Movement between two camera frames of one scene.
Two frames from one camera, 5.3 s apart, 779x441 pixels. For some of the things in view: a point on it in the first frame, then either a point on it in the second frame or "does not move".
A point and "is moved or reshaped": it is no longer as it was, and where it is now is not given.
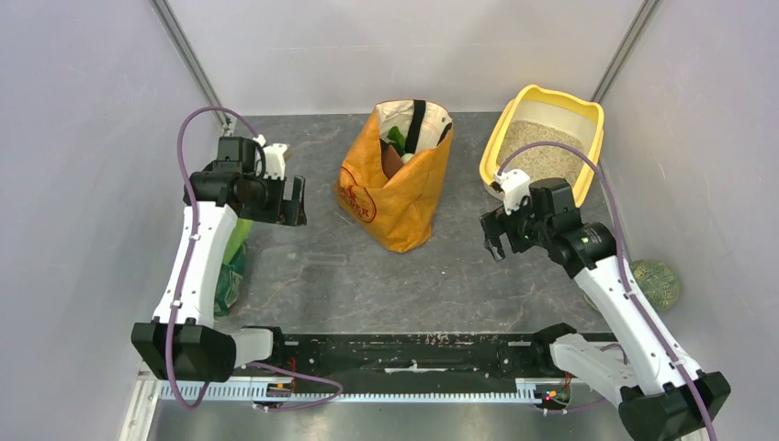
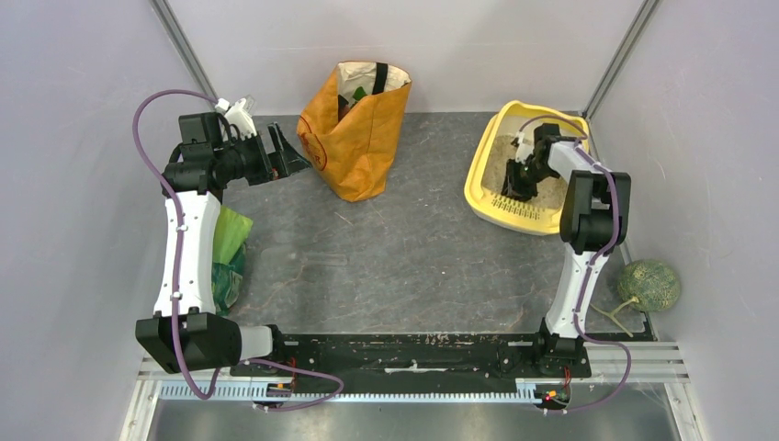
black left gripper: x=285 y=211 -> x=288 y=159
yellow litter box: x=536 y=116 is moved or reshaped
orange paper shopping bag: x=389 y=180 -> x=352 y=127
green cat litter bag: x=231 y=268 does not move
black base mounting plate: x=468 y=356 does not move
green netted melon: x=658 y=281 does not move
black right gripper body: x=521 y=228 -> x=522 y=178
